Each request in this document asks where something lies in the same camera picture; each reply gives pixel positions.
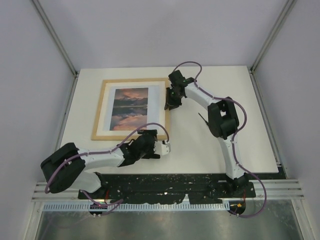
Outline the red handled screwdriver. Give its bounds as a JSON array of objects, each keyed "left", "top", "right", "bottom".
[{"left": 198, "top": 112, "right": 209, "bottom": 127}]

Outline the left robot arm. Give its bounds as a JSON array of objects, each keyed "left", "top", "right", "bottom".
[{"left": 40, "top": 130, "right": 170, "bottom": 199}]

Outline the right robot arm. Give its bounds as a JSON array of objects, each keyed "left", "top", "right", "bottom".
[{"left": 164, "top": 70, "right": 249, "bottom": 197}]

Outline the sunset mountain photo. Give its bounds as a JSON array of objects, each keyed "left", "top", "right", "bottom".
[{"left": 109, "top": 87, "right": 149, "bottom": 131}]

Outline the black speckled base plate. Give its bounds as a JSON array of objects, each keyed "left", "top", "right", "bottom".
[{"left": 89, "top": 173, "right": 256, "bottom": 205}]

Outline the white slotted cable duct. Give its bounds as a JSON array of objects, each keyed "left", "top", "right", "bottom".
[{"left": 42, "top": 202, "right": 230, "bottom": 212}]

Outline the left aluminium corner post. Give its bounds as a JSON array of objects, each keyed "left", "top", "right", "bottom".
[{"left": 31, "top": 0, "right": 79, "bottom": 77}]

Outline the aluminium corner post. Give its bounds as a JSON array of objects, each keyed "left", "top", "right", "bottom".
[
  {"left": 31, "top": 0, "right": 79, "bottom": 77},
  {"left": 249, "top": 0, "right": 297, "bottom": 74}
]

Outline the aluminium rail across front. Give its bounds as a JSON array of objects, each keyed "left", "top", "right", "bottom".
[{"left": 31, "top": 179, "right": 305, "bottom": 202}]

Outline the right aluminium corner post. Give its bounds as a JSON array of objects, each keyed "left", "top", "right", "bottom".
[{"left": 249, "top": 0, "right": 297, "bottom": 74}]

